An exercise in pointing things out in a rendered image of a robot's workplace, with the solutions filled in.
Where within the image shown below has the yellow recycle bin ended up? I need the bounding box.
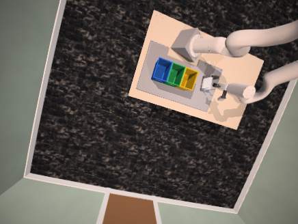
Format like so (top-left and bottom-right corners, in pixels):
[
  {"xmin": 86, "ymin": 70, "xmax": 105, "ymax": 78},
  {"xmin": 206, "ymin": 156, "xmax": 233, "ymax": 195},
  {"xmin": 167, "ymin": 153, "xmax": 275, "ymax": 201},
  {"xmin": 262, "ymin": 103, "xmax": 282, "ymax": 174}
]
[{"xmin": 175, "ymin": 67, "xmax": 198, "ymax": 91}]

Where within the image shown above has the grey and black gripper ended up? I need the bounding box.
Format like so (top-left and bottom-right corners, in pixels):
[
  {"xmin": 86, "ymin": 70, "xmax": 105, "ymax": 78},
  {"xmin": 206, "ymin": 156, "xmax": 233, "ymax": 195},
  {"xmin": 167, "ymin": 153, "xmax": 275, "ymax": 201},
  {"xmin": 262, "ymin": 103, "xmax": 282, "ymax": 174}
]
[{"xmin": 213, "ymin": 83, "xmax": 229, "ymax": 91}]

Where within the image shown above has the green bin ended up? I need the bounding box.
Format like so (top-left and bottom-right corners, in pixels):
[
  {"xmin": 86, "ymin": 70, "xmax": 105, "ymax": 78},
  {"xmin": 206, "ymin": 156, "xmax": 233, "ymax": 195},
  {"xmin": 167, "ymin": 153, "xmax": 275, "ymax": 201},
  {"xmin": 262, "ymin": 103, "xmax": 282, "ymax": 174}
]
[{"xmin": 163, "ymin": 62, "xmax": 186, "ymax": 87}]

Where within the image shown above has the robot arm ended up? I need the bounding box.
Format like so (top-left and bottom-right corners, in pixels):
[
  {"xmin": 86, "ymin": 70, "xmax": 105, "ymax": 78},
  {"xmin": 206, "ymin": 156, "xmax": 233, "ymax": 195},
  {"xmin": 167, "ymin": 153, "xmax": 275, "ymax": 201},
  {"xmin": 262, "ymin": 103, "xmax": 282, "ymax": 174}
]
[{"xmin": 189, "ymin": 20, "xmax": 298, "ymax": 104}]

